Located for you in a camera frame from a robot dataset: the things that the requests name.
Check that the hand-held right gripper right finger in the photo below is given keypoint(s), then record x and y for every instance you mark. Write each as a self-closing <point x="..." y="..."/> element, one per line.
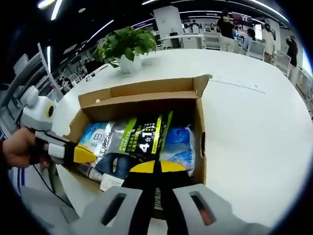
<point x="195" y="213"/>

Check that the brown cardboard shoe box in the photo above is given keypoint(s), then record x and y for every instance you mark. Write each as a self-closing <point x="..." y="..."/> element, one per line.
<point x="151" y="85"/>

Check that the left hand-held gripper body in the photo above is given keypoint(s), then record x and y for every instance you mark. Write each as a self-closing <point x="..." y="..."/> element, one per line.
<point x="36" y="115"/>

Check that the black green soft pouch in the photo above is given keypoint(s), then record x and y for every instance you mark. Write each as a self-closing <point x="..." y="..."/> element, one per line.
<point x="146" y="137"/>

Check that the blue white wipes packet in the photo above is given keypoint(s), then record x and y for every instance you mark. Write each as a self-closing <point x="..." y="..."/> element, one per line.
<point x="94" y="137"/>

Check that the blue clear soft packet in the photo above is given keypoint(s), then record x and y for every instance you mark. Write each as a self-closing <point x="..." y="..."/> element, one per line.
<point x="179" y="147"/>

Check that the person's left hand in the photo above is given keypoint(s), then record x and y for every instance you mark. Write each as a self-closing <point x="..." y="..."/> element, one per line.
<point x="19" y="149"/>

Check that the white office chair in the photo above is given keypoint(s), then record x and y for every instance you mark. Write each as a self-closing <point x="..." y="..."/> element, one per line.
<point x="258" y="51"/>
<point x="283" y="63"/>

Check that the wall display screen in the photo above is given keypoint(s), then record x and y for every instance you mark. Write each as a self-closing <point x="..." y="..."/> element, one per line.
<point x="243" y="18"/>

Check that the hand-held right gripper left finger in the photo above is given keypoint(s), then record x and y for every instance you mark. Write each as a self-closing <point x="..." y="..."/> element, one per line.
<point x="110" y="213"/>

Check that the white plant pot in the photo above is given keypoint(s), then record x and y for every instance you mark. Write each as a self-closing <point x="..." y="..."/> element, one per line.
<point x="129" y="64"/>

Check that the green leafy plant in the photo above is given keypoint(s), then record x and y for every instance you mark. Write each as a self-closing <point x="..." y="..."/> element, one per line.
<point x="127" y="41"/>

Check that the white soft tube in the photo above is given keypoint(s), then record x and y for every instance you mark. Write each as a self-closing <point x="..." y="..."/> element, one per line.
<point x="111" y="181"/>

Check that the grey metal shelf rack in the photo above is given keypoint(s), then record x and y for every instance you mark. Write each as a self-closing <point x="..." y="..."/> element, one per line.
<point x="29" y="71"/>

